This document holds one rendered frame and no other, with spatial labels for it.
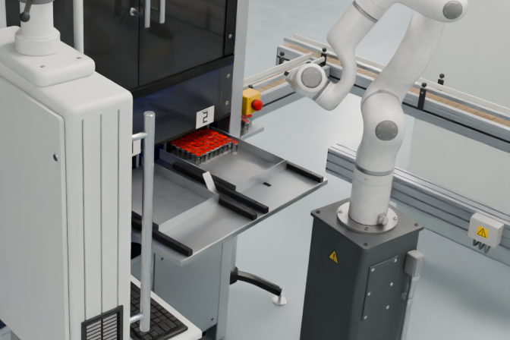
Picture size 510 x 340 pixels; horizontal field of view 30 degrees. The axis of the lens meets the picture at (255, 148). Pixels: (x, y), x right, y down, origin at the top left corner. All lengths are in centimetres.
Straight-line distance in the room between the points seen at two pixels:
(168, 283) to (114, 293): 113
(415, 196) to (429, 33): 131
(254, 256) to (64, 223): 229
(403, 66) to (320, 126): 286
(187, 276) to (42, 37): 154
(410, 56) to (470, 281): 185
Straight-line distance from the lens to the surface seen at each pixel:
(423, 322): 407
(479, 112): 370
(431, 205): 391
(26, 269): 234
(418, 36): 272
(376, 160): 284
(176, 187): 304
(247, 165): 319
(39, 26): 213
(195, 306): 359
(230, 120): 331
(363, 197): 291
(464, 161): 447
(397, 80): 279
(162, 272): 334
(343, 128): 558
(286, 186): 309
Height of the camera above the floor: 238
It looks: 27 degrees down
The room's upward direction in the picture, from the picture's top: 4 degrees clockwise
